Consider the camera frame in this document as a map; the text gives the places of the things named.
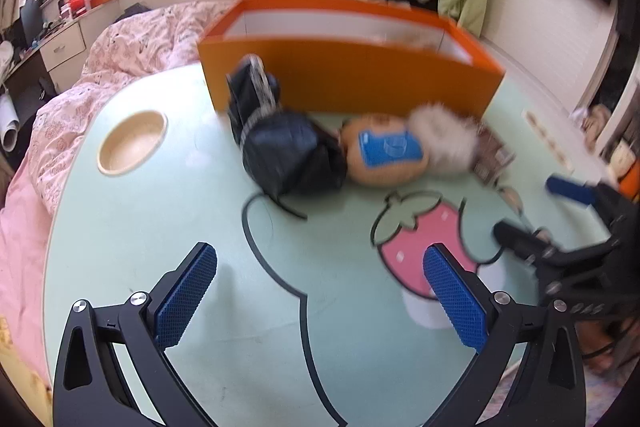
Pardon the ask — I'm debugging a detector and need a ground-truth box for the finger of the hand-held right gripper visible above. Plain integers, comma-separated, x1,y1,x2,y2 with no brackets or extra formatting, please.
545,174,640,238
492,221,619,276

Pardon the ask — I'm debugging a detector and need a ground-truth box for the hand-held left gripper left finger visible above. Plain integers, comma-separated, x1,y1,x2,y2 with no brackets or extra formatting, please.
52,242,218,427

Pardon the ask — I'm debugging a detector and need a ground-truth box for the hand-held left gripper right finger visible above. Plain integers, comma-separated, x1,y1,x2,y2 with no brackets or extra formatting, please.
422,243,587,427

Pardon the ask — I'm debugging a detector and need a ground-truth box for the white fluffy pom-pom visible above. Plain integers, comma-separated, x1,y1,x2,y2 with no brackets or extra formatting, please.
407,104,483,178

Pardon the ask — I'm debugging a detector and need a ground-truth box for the tan plush toy blue tag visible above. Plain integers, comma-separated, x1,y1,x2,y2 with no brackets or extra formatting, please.
340,114,431,185

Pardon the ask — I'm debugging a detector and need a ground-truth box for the black fabric pouch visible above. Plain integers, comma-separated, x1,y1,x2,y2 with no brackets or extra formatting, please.
241,109,349,220

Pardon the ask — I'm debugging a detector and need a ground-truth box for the orange storage box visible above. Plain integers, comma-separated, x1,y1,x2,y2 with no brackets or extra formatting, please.
197,0,506,116

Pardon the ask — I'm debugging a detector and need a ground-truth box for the green cartoon print desktop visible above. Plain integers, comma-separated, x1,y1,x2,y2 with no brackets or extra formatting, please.
42,62,618,427

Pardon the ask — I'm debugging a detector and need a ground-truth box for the beige cloth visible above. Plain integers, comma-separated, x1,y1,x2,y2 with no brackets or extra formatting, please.
582,104,608,142

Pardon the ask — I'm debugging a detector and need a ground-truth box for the floral patterned mat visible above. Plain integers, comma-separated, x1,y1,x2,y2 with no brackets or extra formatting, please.
480,357,626,427

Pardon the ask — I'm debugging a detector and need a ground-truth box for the white slatted door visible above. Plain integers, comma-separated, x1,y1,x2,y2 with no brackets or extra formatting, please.
490,0,616,108

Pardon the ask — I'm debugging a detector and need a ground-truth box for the pink bed sheet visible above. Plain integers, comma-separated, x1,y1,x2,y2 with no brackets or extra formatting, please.
0,157,56,388

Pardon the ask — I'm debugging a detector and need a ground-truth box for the yellow printed cloth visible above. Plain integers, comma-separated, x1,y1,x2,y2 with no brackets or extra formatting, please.
0,317,51,408

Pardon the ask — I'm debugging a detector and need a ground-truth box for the rolled white paper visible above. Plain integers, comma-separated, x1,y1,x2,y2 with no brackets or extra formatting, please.
0,94,21,150

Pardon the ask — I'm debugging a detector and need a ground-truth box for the pink floral quilt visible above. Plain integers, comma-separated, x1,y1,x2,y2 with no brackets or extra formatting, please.
25,0,241,228

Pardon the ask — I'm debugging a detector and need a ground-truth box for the dark wooden desk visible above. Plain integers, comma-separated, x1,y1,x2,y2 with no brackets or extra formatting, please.
0,42,56,118

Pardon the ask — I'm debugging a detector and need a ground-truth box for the white drawer cabinet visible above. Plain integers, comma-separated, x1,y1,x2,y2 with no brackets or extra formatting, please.
39,19,91,92

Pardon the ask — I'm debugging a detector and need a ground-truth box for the black monitor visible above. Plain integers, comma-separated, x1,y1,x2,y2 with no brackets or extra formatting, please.
19,0,43,35

